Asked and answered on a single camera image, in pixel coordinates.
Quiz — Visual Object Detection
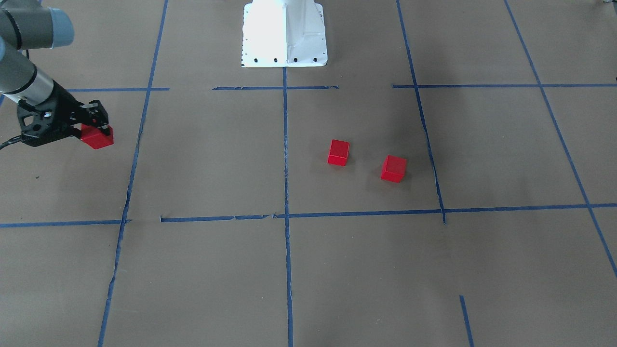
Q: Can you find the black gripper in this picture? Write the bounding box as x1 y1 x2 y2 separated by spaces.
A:
17 82 110 147

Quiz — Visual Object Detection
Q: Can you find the red block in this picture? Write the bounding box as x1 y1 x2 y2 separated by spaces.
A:
327 140 350 167
80 124 114 149
380 155 407 184

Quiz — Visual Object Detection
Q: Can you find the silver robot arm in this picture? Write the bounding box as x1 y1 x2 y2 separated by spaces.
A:
0 0 114 149

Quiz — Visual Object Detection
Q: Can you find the white pedestal column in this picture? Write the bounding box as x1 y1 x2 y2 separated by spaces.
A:
241 0 328 68

